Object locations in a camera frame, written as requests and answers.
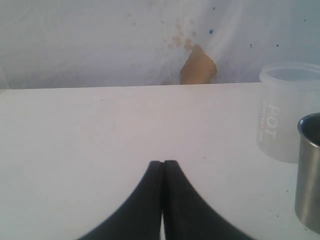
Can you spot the translucent plastic pot container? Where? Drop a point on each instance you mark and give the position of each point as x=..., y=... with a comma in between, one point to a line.
x=289, y=91

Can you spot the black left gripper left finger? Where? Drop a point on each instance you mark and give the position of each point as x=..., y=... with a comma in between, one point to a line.
x=140, y=216

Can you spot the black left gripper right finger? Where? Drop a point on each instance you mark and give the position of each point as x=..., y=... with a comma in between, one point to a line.
x=186, y=214

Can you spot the stainless steel cup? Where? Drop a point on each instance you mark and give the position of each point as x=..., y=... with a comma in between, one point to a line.
x=307, y=194

